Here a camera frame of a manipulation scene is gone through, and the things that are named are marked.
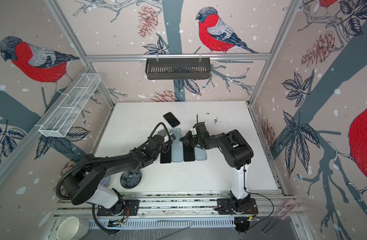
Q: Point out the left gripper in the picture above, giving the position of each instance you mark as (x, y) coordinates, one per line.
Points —
(164, 149)

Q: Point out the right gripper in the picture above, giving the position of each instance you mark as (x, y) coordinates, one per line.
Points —
(187, 138)

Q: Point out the light blue phone case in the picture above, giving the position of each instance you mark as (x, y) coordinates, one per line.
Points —
(200, 154)
(175, 134)
(177, 152)

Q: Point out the black phone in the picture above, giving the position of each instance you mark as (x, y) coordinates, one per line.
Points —
(165, 158)
(171, 119)
(161, 132)
(188, 154)

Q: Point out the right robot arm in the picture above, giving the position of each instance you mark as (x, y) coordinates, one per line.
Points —
(237, 153)

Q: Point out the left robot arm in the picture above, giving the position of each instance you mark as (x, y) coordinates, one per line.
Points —
(82, 185)

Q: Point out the dark flower-shaped dish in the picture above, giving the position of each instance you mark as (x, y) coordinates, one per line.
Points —
(130, 179)

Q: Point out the pink strip tool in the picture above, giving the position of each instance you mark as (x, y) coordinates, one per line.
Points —
(285, 211)

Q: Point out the white bowl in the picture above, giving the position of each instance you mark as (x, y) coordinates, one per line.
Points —
(72, 228)

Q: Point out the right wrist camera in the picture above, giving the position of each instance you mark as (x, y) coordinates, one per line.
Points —
(195, 130)

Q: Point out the black wall basket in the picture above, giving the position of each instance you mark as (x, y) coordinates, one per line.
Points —
(178, 69)

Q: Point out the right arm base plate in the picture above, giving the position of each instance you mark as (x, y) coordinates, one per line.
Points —
(239, 207)

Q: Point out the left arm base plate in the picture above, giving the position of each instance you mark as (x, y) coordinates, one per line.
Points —
(125, 208)

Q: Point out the white mesh wall basket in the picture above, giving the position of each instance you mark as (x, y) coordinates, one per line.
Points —
(63, 117)

